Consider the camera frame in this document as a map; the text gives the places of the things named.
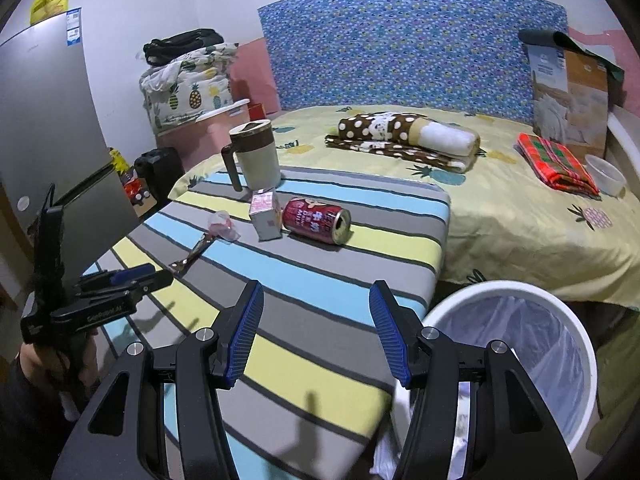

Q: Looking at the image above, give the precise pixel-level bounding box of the brown beige lidded mug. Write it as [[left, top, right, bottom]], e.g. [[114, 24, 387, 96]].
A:
[[221, 119, 281, 192]]

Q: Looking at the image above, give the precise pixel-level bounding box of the striped table cloth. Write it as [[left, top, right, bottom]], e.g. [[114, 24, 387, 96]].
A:
[[96, 167, 450, 479]]

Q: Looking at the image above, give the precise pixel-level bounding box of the pink strawberry milk carton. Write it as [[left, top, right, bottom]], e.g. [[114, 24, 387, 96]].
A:
[[248, 190, 282, 242]]

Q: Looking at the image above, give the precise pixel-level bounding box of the yellow bag on fridge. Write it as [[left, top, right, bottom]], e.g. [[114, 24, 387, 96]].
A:
[[29, 0, 70, 25]]

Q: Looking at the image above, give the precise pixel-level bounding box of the person's left hand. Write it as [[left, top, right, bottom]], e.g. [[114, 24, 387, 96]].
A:
[[18, 330, 99, 396]]

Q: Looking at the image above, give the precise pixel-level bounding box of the red plaid folded cloth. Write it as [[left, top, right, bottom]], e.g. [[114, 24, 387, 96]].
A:
[[515, 133, 600, 198]]

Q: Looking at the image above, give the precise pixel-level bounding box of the black bag on bundle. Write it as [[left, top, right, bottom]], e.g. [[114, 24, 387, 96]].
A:
[[142, 28, 224, 67]]

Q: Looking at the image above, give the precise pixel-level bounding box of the yellow pineapple bed sheet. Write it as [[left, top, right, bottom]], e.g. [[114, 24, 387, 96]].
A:
[[168, 104, 640, 311]]

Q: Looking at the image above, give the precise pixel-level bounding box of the brown polka dot blanket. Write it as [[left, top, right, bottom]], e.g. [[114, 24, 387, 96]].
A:
[[324, 112, 480, 174]]

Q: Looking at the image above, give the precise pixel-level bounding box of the blue patterned headboard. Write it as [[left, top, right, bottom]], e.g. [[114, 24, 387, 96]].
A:
[[258, 0, 568, 122]]

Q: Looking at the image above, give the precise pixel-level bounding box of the clear plastic bin liner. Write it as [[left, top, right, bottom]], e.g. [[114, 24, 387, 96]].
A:
[[369, 294, 584, 480]]

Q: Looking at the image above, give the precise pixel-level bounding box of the green curtain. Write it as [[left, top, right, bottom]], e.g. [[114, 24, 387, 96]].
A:
[[587, 315, 639, 455]]

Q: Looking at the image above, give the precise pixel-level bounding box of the white plastic bowl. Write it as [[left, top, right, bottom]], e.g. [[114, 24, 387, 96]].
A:
[[585, 154, 627, 197]]

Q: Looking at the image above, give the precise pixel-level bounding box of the clear plastic cup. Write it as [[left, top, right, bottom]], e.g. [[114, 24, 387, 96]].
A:
[[207, 210, 240, 243]]

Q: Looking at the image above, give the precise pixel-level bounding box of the white mattress edge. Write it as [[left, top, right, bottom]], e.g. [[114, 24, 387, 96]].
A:
[[605, 105, 640, 183]]

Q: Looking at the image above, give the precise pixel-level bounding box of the white round trash bin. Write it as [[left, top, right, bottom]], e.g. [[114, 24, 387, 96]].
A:
[[394, 281, 597, 479]]

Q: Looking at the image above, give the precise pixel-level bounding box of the silver refrigerator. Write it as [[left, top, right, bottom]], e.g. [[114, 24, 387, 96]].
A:
[[0, 9, 138, 278]]

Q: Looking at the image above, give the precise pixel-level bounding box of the black suitcase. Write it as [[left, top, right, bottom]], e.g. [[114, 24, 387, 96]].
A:
[[134, 148, 184, 206]]

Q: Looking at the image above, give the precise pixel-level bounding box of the brown snack wrapper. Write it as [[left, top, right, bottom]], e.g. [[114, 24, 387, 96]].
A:
[[168, 233, 215, 276]]

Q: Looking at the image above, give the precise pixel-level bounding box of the bedding package box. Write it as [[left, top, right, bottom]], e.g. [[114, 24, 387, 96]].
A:
[[518, 29, 626, 160]]

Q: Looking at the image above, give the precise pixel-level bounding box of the pink storage box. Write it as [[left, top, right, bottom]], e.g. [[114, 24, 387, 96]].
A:
[[156, 99, 250, 170]]

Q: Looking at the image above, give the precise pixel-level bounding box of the pineapple print bedding bundle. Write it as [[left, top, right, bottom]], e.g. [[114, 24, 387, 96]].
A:
[[139, 42, 238, 136]]

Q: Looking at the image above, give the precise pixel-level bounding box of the red milk can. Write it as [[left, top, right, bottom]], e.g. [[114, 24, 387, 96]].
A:
[[282, 197, 352, 246]]

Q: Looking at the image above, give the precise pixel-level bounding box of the red toy car box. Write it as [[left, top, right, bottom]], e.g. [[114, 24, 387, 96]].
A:
[[110, 148, 157, 219]]

